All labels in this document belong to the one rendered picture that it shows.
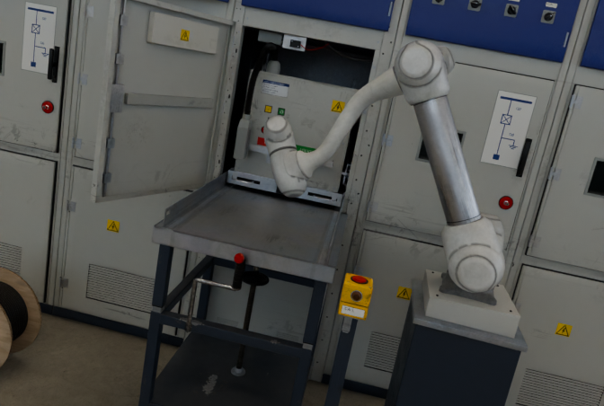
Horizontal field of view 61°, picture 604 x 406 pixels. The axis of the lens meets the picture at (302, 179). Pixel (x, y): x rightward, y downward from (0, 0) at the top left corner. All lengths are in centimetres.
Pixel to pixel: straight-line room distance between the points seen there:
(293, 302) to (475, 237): 117
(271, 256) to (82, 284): 135
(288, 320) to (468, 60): 141
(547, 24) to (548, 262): 99
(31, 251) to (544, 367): 248
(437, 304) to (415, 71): 74
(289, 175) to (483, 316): 77
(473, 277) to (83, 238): 187
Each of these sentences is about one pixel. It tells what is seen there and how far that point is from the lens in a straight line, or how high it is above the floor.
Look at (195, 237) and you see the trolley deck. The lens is 175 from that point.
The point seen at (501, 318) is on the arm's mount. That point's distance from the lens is 178.
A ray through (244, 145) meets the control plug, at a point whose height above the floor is 107.
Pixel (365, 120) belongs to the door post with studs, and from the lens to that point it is 226.
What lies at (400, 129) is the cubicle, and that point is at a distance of 224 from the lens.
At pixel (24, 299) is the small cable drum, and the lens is 253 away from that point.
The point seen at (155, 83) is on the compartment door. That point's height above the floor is 128.
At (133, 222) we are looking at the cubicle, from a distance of 259.
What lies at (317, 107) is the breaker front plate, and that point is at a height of 129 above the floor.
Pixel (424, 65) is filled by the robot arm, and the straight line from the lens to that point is 150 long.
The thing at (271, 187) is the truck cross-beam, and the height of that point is 89.
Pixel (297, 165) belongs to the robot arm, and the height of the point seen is 112.
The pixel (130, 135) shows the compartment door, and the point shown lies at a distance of 206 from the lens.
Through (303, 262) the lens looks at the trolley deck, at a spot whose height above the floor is 84.
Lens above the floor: 145
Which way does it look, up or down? 12 degrees down
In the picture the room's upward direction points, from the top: 11 degrees clockwise
